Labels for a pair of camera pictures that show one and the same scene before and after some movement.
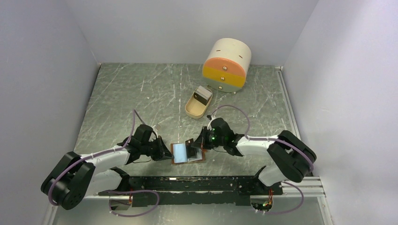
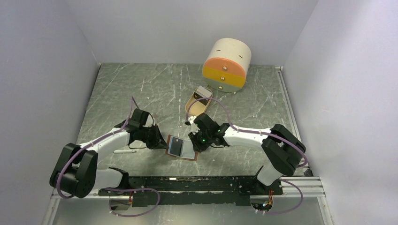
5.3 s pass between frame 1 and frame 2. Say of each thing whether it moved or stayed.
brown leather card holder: moved
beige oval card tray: stayed
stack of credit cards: stayed
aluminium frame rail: stayed
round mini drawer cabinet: stayed
